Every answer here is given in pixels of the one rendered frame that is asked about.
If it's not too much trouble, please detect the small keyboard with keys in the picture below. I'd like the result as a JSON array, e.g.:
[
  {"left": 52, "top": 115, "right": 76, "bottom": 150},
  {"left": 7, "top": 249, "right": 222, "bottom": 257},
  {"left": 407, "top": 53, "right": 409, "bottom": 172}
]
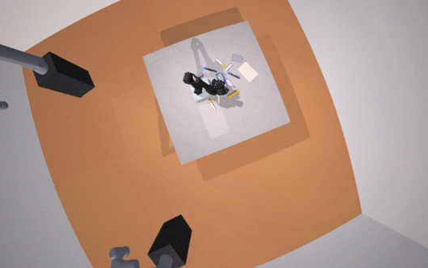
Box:
[{"left": 216, "top": 73, "right": 228, "bottom": 88}]

